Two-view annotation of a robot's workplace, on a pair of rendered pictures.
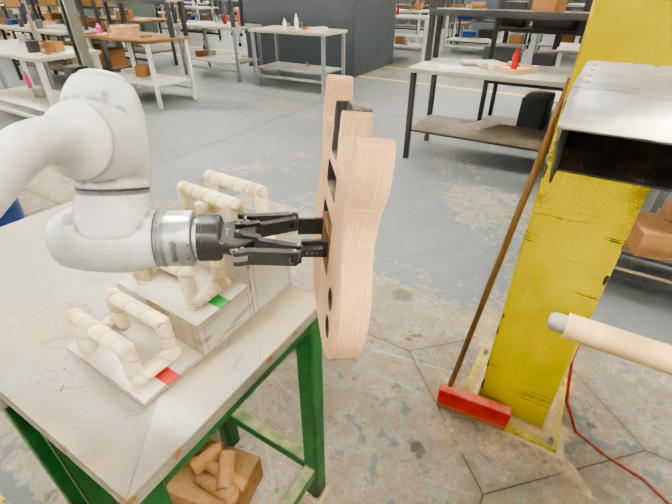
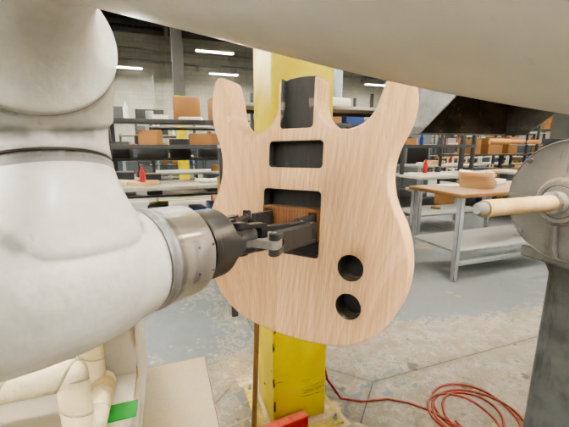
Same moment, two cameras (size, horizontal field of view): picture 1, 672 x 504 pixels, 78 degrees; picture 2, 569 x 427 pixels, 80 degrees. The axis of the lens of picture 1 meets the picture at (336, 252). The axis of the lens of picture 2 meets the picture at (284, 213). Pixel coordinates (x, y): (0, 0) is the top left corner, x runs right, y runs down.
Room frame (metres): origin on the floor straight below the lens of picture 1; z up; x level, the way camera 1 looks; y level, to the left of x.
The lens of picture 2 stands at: (0.29, 0.42, 1.37)
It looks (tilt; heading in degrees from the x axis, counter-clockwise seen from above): 12 degrees down; 309
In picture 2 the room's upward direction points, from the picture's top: straight up
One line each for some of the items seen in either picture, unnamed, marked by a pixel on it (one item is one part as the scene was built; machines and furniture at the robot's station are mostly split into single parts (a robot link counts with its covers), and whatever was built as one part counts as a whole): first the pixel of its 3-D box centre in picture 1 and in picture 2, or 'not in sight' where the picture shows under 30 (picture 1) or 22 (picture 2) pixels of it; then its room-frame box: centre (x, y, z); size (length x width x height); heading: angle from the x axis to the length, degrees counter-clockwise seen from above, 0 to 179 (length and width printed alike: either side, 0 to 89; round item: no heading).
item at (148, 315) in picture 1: (135, 308); not in sight; (0.66, 0.42, 1.04); 0.20 x 0.03 x 0.03; 58
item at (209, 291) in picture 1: (210, 290); (97, 403); (0.71, 0.27, 1.04); 0.11 x 0.03 x 0.03; 149
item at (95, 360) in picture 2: (218, 270); (91, 366); (0.75, 0.26, 1.07); 0.03 x 0.03 x 0.09
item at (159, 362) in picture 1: (157, 364); not in sight; (0.57, 0.36, 0.96); 0.11 x 0.03 x 0.03; 149
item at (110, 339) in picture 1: (98, 331); not in sight; (0.59, 0.46, 1.04); 0.20 x 0.03 x 0.03; 58
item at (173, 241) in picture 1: (180, 238); (166, 254); (0.56, 0.25, 1.26); 0.09 x 0.06 x 0.09; 8
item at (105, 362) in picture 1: (133, 352); not in sight; (0.63, 0.44, 0.94); 0.27 x 0.15 x 0.01; 59
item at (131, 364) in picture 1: (132, 366); not in sight; (0.54, 0.39, 0.99); 0.03 x 0.03 x 0.09
